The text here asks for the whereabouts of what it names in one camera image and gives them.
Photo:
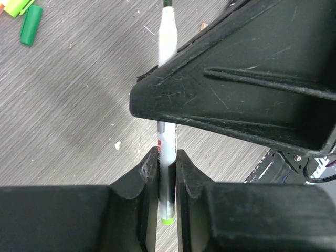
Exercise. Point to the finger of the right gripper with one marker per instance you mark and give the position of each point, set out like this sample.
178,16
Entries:
264,72

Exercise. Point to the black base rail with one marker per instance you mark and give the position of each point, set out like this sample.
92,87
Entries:
286,168

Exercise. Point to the orange white marker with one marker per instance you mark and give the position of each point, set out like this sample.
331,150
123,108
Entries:
1,7

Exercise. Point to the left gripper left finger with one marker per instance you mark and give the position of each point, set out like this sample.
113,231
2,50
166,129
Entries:
121,216

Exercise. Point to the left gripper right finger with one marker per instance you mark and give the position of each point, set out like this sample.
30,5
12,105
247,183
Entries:
213,216

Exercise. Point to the lime green pen cap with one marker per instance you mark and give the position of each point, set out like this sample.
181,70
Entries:
16,7

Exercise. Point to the dark green pen cap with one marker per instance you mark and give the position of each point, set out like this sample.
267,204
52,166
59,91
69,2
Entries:
30,24

